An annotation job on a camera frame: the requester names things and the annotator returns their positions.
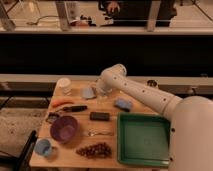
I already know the orange carrot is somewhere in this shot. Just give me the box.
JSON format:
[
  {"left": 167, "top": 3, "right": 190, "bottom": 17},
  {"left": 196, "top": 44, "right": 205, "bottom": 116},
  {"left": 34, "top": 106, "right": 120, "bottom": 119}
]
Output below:
[{"left": 51, "top": 99, "right": 74, "bottom": 107}]

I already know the bunch of red grapes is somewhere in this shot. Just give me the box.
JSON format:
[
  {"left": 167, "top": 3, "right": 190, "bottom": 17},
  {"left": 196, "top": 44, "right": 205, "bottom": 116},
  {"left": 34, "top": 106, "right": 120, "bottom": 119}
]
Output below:
[{"left": 76, "top": 142, "right": 112, "bottom": 158}]

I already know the silver fork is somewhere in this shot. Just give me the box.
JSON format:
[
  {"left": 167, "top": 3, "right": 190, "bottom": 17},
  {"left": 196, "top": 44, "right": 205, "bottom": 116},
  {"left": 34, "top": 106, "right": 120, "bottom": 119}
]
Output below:
[{"left": 83, "top": 131, "right": 114, "bottom": 137}]

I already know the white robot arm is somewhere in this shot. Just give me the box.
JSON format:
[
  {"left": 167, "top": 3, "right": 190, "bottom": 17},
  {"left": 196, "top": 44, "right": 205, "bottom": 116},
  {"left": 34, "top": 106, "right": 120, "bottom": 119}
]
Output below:
[{"left": 97, "top": 64, "right": 213, "bottom": 171}]

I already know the purple bowl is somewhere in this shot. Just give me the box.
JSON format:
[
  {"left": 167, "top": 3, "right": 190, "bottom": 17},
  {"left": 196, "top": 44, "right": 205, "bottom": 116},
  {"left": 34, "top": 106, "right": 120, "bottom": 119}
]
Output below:
[{"left": 50, "top": 116, "right": 78, "bottom": 143}]

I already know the light blue mug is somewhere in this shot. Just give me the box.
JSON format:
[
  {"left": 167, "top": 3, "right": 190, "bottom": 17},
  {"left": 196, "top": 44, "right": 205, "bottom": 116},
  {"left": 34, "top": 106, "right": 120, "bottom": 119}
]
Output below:
[{"left": 34, "top": 139, "right": 57, "bottom": 158}]

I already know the small black clip object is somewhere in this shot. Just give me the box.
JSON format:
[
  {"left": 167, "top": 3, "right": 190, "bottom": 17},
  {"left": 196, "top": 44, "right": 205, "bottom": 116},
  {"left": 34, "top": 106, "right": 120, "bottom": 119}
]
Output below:
[{"left": 46, "top": 112, "right": 59, "bottom": 124}]

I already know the black-handled knife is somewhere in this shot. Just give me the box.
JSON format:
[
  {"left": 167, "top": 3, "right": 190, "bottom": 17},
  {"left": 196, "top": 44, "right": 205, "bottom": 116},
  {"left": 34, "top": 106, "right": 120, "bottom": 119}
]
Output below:
[{"left": 55, "top": 105, "right": 88, "bottom": 113}]

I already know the blue sponge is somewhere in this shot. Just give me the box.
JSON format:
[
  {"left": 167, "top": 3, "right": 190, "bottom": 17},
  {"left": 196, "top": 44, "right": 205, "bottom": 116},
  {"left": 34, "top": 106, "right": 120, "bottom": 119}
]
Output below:
[{"left": 114, "top": 98, "right": 133, "bottom": 112}]

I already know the black rectangular block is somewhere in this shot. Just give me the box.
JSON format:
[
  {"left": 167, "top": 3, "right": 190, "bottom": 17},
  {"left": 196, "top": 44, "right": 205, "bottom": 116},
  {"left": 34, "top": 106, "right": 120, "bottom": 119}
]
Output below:
[{"left": 90, "top": 112, "right": 110, "bottom": 121}]

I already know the green plastic tray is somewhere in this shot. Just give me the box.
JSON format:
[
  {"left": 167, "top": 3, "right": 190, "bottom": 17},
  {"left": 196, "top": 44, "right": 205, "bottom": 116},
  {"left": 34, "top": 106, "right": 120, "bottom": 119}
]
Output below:
[{"left": 117, "top": 113, "right": 170, "bottom": 168}]

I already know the white cup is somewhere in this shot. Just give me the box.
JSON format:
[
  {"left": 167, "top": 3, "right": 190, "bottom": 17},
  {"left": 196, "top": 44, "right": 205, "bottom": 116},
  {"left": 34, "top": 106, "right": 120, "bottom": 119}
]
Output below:
[{"left": 56, "top": 78, "right": 71, "bottom": 94}]

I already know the grey-blue towel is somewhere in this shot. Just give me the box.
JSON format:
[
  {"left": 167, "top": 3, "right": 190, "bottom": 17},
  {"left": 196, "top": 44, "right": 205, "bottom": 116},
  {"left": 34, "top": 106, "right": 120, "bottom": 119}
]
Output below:
[{"left": 81, "top": 86, "right": 96, "bottom": 100}]

